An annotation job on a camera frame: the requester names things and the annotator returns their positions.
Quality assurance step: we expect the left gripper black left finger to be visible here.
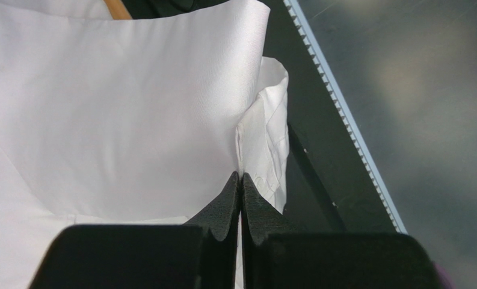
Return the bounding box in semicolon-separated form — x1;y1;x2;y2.
31;173;241;288

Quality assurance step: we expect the aluminium frame rail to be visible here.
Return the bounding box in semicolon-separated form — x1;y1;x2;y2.
283;0;407;234

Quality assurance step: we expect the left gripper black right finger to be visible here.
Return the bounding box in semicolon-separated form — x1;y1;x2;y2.
241;174;442;288

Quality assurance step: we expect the white long sleeve shirt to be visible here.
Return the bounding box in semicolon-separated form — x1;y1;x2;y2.
0;1;289;288

